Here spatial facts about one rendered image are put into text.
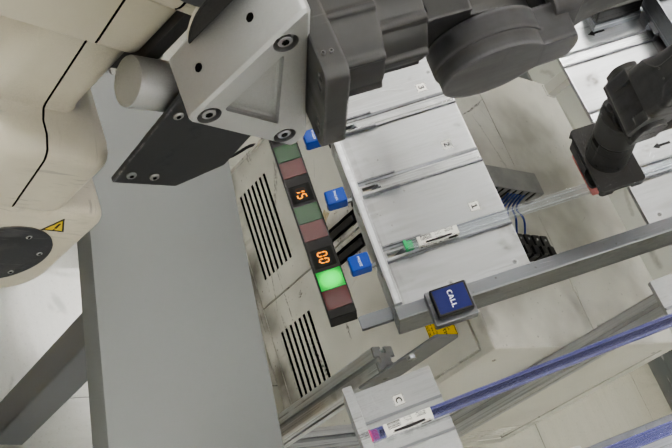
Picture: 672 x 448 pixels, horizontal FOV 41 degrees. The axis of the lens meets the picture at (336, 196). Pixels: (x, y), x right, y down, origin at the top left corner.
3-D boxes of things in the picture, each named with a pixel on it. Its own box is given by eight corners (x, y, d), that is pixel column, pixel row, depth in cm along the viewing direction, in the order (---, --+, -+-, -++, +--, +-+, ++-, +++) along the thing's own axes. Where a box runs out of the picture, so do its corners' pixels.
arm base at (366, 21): (261, -71, 57) (326, 77, 52) (379, -101, 59) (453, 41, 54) (265, 15, 65) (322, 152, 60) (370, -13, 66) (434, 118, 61)
